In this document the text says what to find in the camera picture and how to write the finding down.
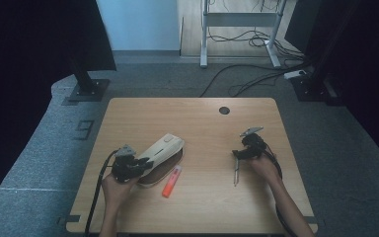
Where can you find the black tape strip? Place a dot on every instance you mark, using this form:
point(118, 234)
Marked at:
point(70, 219)
point(312, 220)

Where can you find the black curtain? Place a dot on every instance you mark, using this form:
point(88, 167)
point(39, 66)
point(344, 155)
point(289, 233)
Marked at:
point(29, 65)
point(368, 65)

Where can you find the white power strip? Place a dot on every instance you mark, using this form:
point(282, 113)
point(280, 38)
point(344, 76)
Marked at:
point(294, 74)

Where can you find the person's left hand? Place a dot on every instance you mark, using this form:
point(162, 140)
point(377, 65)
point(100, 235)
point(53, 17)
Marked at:
point(116, 192)

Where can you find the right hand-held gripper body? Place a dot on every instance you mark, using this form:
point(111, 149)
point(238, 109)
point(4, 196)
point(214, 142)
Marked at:
point(252, 144)

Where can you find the person's right hand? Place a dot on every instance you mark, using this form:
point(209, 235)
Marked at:
point(265, 169)

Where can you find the white metal desk frame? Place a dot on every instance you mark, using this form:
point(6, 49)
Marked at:
point(240, 19)

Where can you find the black stand with base plate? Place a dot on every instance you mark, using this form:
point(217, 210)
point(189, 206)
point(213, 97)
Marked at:
point(312, 87)
point(87, 89)

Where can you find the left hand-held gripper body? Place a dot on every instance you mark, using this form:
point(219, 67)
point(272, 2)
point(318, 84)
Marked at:
point(123, 168)

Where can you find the black round table grommet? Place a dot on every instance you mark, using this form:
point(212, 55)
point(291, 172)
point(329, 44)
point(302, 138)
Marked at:
point(224, 110)

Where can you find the silver pen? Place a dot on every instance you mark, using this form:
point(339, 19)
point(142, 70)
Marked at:
point(236, 173)

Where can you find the orange highlighter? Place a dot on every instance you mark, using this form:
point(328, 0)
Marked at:
point(172, 181)

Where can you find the beige pencil case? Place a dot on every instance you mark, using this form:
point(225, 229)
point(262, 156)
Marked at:
point(163, 154)

